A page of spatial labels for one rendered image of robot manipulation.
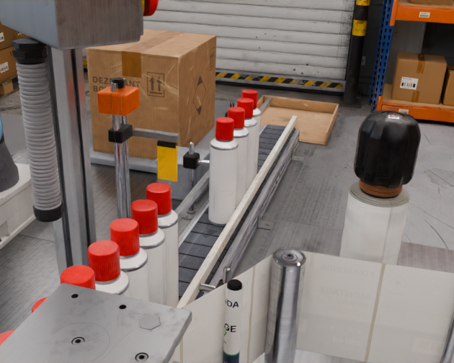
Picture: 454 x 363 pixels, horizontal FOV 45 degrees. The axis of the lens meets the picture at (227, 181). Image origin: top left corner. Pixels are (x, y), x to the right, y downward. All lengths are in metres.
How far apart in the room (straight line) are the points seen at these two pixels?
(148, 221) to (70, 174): 0.15
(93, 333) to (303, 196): 0.95
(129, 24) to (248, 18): 4.58
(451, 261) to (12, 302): 0.75
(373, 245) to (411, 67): 3.77
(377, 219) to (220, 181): 0.34
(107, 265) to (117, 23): 0.25
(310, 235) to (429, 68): 3.57
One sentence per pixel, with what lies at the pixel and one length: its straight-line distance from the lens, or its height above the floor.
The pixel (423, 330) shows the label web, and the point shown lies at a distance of 0.71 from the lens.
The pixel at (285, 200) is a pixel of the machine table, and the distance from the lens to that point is 1.27.
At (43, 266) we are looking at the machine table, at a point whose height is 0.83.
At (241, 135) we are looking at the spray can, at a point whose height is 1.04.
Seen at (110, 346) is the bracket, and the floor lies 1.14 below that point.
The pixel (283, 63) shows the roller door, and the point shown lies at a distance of 5.19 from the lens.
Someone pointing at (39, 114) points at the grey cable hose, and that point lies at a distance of 0.63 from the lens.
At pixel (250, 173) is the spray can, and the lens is 1.15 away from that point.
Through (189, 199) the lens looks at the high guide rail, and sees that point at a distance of 0.97.
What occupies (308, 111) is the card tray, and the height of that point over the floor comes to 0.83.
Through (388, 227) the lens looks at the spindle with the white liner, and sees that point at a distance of 0.80.
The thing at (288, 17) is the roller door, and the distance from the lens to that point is 5.11.
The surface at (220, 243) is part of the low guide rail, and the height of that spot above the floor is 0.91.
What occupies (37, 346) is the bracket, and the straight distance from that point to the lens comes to 0.40.
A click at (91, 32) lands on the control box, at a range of 0.58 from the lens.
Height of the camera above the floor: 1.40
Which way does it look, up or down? 25 degrees down
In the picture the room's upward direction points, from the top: 2 degrees clockwise
